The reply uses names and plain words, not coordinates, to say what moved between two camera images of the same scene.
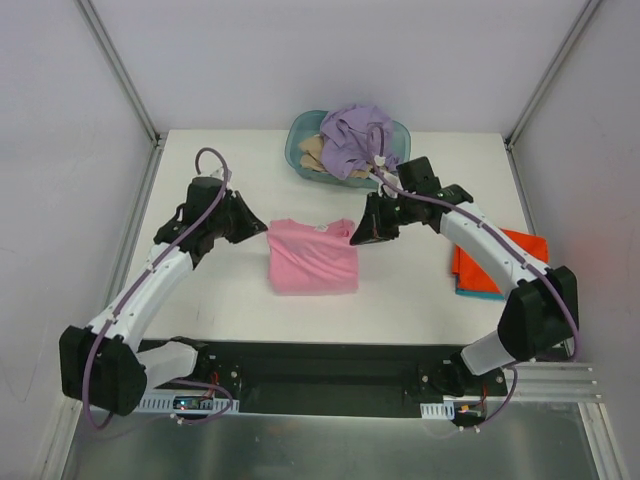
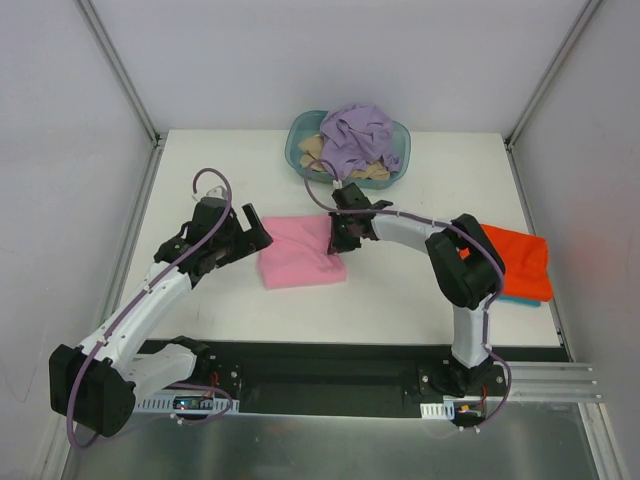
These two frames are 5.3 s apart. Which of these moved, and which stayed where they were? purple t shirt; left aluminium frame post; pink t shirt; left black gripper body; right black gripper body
Moved: left black gripper body; right black gripper body; pink t shirt
Stayed: purple t shirt; left aluminium frame post
